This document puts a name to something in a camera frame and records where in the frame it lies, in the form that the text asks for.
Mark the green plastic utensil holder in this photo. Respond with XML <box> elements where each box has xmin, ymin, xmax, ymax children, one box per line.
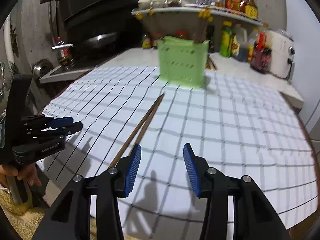
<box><xmin>157</xmin><ymin>36</ymin><xmax>210</xmax><ymax>89</ymax></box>

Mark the wooden chopstick with gold end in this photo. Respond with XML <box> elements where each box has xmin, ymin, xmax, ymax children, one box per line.
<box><xmin>197</xmin><ymin>7</ymin><xmax>211</xmax><ymax>43</ymax></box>
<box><xmin>206</xmin><ymin>54</ymin><xmax>217</xmax><ymax>70</ymax></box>
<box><xmin>128</xmin><ymin>94</ymin><xmax>165</xmax><ymax>157</ymax></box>
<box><xmin>109</xmin><ymin>92</ymin><xmax>166</xmax><ymax>168</ymax></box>
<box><xmin>207</xmin><ymin>56</ymin><xmax>219</xmax><ymax>71</ymax></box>

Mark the steel stove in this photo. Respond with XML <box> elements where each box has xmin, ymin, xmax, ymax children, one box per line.
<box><xmin>39</xmin><ymin>64</ymin><xmax>93</xmax><ymax>84</ymax></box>

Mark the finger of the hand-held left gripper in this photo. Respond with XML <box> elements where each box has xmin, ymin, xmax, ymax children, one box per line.
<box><xmin>27</xmin><ymin>121</ymin><xmax>83</xmax><ymax>143</ymax></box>
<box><xmin>21</xmin><ymin>114</ymin><xmax>75</xmax><ymax>131</ymax></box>

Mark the small red-lid dark jar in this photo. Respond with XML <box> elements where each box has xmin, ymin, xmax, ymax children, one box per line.
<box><xmin>150</xmin><ymin>32</ymin><xmax>161</xmax><ymax>48</ymax></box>

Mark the white grid mat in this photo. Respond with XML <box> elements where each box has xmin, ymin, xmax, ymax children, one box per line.
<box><xmin>36</xmin><ymin>65</ymin><xmax>317</xmax><ymax>229</ymax></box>

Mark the red-label bottle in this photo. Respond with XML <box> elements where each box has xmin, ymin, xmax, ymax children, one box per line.
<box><xmin>53</xmin><ymin>37</ymin><xmax>72</xmax><ymax>66</ymax></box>

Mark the steel wok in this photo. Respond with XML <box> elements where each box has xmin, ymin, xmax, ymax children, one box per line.
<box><xmin>82</xmin><ymin>32</ymin><xmax>118</xmax><ymax>48</ymax></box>

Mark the yellow-cap green bottle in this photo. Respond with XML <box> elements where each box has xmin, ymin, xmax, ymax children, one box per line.
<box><xmin>220</xmin><ymin>21</ymin><xmax>233</xmax><ymax>57</ymax></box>

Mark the black range hood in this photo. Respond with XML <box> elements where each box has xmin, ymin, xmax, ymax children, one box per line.
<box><xmin>39</xmin><ymin>0</ymin><xmax>141</xmax><ymax>28</ymax></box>

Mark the white air fryer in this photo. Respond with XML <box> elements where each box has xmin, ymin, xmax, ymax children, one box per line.
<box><xmin>264</xmin><ymin>28</ymin><xmax>296</xmax><ymax>80</ymax></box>

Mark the green-lid jar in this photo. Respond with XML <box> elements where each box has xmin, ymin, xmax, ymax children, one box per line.
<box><xmin>142</xmin><ymin>33</ymin><xmax>152</xmax><ymax>49</ymax></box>

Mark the red and yellow packet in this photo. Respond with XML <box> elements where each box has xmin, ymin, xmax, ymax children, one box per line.
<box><xmin>224</xmin><ymin>0</ymin><xmax>245</xmax><ymax>12</ymax></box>

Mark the steel pot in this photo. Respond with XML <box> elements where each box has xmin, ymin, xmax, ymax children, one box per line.
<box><xmin>32</xmin><ymin>58</ymin><xmax>54</xmax><ymax>77</ymax></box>

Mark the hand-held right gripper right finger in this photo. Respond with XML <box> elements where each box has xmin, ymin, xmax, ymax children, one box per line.
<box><xmin>183</xmin><ymin>143</ymin><xmax>290</xmax><ymax>240</ymax></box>

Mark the wall shelf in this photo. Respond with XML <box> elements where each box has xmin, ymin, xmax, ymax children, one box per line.
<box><xmin>131</xmin><ymin>3</ymin><xmax>266</xmax><ymax>28</ymax></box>

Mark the person's left hand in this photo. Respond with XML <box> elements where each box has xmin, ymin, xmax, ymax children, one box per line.
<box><xmin>0</xmin><ymin>164</ymin><xmax>42</xmax><ymax>187</ymax></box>

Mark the white refrigerator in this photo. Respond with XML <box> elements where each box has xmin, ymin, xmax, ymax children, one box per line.
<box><xmin>282</xmin><ymin>0</ymin><xmax>320</xmax><ymax>140</ymax></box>

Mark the brown sauce bottle yellow label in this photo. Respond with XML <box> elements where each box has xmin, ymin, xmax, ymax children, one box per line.
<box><xmin>244</xmin><ymin>0</ymin><xmax>259</xmax><ymax>20</ymax></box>

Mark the yellow towel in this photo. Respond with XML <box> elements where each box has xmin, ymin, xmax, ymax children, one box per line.
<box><xmin>0</xmin><ymin>187</ymin><xmax>98</xmax><ymax>240</ymax></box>

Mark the white plastic jug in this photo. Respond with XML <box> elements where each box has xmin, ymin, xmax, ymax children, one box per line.
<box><xmin>233</xmin><ymin>23</ymin><xmax>248</xmax><ymax>62</ymax></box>

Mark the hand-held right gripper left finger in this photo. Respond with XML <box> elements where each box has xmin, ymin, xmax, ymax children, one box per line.
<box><xmin>32</xmin><ymin>144</ymin><xmax>142</xmax><ymax>240</ymax></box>

